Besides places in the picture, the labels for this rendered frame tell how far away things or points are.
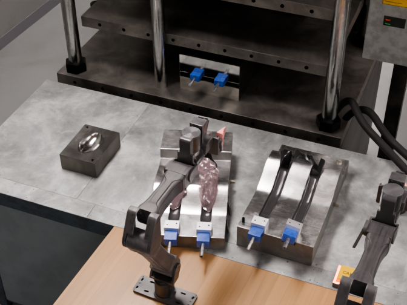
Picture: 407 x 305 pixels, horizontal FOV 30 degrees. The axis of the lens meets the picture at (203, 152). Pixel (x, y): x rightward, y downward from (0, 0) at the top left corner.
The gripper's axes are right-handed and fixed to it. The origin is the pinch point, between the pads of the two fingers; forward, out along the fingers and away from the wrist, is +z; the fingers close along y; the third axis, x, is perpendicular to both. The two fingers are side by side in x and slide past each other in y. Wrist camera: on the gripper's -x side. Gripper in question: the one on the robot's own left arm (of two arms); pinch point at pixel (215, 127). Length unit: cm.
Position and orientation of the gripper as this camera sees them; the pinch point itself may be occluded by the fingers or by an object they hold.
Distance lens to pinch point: 241.7
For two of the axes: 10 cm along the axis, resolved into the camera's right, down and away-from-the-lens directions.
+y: -9.1, -2.6, 3.3
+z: 4.2, -5.6, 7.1
